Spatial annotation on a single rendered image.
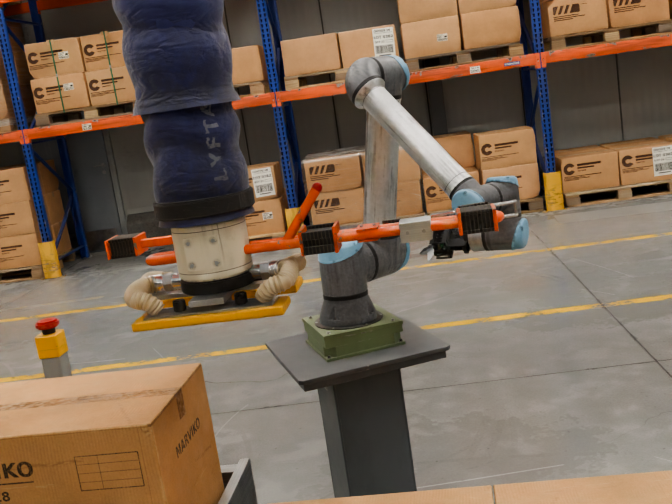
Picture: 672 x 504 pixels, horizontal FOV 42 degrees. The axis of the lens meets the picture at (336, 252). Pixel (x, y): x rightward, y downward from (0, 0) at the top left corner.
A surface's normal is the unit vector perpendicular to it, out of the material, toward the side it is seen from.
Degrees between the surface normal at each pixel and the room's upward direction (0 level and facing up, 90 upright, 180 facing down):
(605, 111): 90
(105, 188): 90
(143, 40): 74
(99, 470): 90
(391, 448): 90
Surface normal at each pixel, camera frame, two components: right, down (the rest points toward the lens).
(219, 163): 0.62, -0.25
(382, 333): 0.29, 0.15
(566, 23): -0.04, 0.21
